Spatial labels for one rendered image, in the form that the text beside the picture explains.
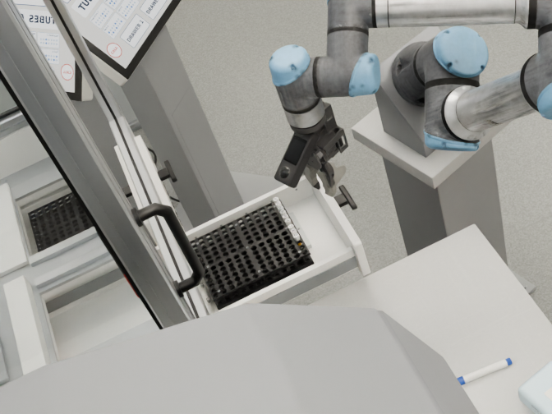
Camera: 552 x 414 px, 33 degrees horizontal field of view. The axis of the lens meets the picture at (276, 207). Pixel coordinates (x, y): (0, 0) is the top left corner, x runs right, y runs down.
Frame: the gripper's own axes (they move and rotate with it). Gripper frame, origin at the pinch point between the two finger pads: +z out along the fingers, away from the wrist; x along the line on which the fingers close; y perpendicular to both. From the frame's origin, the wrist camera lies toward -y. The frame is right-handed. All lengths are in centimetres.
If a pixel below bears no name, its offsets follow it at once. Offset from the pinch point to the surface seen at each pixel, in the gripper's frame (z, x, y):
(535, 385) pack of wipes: 17, -54, -5
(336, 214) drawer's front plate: 4.7, -3.5, -0.9
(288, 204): 13.3, 14.2, -0.3
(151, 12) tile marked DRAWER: -2, 80, 21
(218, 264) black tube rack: 7.5, 11.4, -23.3
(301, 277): 8.7, -5.4, -15.3
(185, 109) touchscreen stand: 40, 89, 22
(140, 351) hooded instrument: -79, -60, -63
